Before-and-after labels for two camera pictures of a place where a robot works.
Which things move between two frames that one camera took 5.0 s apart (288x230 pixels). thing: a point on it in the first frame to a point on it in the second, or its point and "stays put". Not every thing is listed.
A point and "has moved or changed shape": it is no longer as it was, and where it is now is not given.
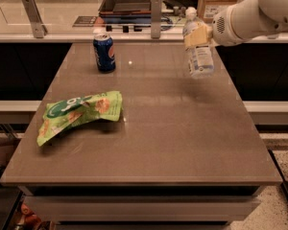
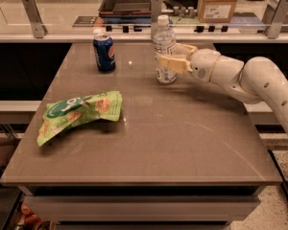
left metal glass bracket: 38,29 stays put
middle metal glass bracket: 156,16 stays put
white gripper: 227,28 to 204,63
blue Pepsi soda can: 105,53 stays put
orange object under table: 31,219 stays put
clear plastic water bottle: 200,57 has moved or changed shape
